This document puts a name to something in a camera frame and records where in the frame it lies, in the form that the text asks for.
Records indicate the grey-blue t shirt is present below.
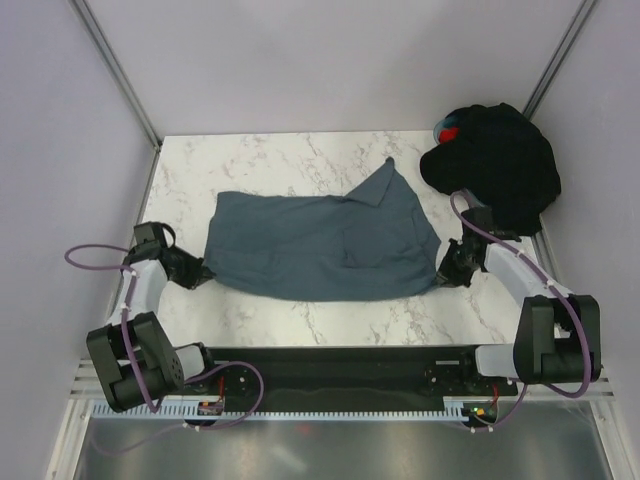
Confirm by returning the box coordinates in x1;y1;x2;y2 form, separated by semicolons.
204;158;441;302

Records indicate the left aluminium frame post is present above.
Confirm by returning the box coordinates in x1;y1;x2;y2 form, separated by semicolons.
69;0;162;152

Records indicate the aluminium frame post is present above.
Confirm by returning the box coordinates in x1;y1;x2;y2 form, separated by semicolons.
522;0;600;120
69;0;162;152

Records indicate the white slotted cable duct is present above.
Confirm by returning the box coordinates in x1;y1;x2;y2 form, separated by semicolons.
91;398;496;422

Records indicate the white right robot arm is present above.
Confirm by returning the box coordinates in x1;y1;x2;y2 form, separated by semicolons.
436;207;602;398

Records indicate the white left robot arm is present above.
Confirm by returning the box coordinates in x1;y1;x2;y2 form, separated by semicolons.
86;222;220;413

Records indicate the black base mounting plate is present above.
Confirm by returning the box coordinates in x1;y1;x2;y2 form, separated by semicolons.
184;346;518;412

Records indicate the red t shirt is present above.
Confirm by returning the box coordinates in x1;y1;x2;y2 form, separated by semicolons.
438;127;459;143

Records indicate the right aluminium frame post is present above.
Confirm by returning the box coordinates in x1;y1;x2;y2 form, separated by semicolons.
522;0;600;120

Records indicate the aluminium front frame rail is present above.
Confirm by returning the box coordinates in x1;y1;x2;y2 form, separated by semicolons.
70;359;615;401

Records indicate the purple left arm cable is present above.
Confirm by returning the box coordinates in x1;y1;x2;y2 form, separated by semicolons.
64;243;266;454

